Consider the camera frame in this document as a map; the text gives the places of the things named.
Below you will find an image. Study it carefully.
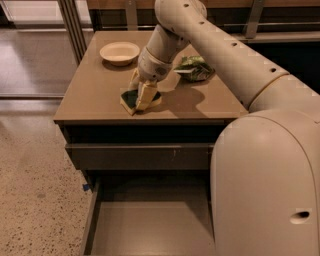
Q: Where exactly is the closed top drawer front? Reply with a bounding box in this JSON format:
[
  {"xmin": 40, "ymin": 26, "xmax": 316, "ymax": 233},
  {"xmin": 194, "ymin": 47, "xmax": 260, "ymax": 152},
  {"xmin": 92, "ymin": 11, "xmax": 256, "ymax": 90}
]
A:
[{"xmin": 65, "ymin": 143, "xmax": 213, "ymax": 171}]

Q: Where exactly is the wooden metal background shelf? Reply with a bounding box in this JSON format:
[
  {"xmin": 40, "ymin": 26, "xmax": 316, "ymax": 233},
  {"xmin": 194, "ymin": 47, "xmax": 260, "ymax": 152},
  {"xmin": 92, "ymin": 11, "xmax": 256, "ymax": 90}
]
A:
[{"xmin": 86, "ymin": 0, "xmax": 320, "ymax": 43}]

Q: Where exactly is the green and yellow sponge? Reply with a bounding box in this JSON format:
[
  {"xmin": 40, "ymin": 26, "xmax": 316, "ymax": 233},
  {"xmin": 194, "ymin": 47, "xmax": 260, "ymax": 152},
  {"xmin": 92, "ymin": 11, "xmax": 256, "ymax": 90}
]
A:
[{"xmin": 120, "ymin": 90, "xmax": 162, "ymax": 115}]

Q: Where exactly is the crumpled green chip bag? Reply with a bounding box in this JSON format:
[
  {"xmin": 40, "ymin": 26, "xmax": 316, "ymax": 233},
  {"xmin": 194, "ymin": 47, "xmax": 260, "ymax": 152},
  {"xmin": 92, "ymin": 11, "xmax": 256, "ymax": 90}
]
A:
[{"xmin": 174, "ymin": 56, "xmax": 215, "ymax": 82}]

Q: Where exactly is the brown drawer cabinet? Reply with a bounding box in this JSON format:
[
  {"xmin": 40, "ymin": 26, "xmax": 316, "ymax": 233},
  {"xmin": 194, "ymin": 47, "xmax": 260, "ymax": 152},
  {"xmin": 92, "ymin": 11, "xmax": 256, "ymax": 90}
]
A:
[{"xmin": 54, "ymin": 31, "xmax": 246, "ymax": 256}]

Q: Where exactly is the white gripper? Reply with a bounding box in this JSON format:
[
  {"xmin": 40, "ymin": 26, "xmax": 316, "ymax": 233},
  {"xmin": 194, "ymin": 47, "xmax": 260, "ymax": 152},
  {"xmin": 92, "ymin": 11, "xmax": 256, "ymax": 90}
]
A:
[{"xmin": 128, "ymin": 47, "xmax": 172, "ymax": 111}]

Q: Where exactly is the blue tape piece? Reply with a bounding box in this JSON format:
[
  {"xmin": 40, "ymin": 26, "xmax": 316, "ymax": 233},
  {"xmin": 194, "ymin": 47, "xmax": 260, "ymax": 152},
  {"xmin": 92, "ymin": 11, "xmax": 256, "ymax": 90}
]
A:
[{"xmin": 83, "ymin": 184, "xmax": 90, "ymax": 191}]

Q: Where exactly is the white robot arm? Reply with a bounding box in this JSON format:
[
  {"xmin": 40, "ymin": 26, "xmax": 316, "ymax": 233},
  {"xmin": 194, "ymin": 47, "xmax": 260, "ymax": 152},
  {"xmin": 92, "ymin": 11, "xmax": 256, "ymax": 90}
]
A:
[{"xmin": 130, "ymin": 0, "xmax": 320, "ymax": 256}]

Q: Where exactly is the open middle drawer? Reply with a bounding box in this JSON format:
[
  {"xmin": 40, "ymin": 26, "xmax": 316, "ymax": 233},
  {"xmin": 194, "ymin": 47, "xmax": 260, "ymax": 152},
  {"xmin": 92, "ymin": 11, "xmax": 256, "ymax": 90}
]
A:
[{"xmin": 79, "ymin": 175, "xmax": 215, "ymax": 256}]

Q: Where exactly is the metal frame post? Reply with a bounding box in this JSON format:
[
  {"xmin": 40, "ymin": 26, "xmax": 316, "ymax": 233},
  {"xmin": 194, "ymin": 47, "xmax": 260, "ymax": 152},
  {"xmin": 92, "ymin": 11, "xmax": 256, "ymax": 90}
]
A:
[{"xmin": 57, "ymin": 0, "xmax": 87, "ymax": 64}]

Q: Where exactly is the white shallow bowl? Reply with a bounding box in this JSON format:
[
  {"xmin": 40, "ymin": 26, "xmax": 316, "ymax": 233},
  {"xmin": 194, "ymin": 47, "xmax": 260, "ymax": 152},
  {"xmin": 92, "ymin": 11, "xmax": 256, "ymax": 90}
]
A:
[{"xmin": 100, "ymin": 42, "xmax": 140, "ymax": 66}]

